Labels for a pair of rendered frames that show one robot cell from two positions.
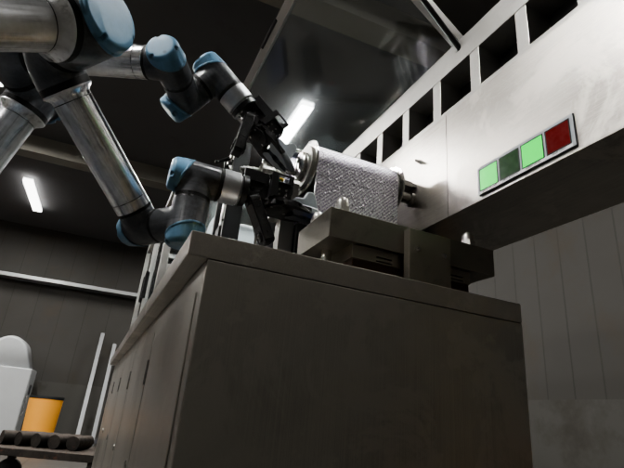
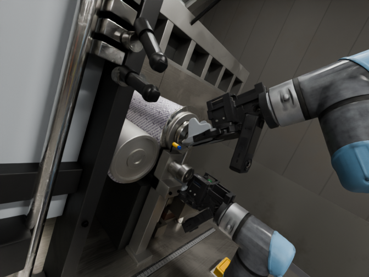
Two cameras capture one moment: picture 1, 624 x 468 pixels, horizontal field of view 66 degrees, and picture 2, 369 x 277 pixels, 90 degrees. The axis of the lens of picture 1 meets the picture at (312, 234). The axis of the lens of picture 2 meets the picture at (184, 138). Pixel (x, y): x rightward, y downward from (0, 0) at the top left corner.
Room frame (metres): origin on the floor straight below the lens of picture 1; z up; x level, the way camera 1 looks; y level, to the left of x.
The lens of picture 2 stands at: (1.32, 0.45, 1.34)
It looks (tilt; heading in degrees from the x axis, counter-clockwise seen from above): 12 degrees down; 239
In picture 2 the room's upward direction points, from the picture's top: 22 degrees clockwise
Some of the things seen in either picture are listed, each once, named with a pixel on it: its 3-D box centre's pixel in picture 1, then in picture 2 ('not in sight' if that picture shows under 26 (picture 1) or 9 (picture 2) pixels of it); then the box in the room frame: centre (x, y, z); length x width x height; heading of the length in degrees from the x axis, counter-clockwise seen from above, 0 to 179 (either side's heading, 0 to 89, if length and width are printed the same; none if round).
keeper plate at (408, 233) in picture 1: (428, 259); not in sight; (0.90, -0.24, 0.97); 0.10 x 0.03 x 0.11; 112
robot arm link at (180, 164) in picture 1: (195, 179); (262, 244); (0.92, 0.26, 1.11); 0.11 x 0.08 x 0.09; 112
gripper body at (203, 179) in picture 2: (265, 193); (208, 197); (0.98, 0.11, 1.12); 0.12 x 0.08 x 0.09; 112
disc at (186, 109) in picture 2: (305, 168); (182, 132); (1.08, 0.03, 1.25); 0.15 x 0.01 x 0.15; 22
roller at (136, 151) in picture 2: not in sight; (110, 136); (1.24, -0.04, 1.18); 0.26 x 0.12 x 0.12; 112
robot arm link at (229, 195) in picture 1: (230, 188); (232, 220); (0.95, 0.19, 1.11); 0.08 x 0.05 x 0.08; 22
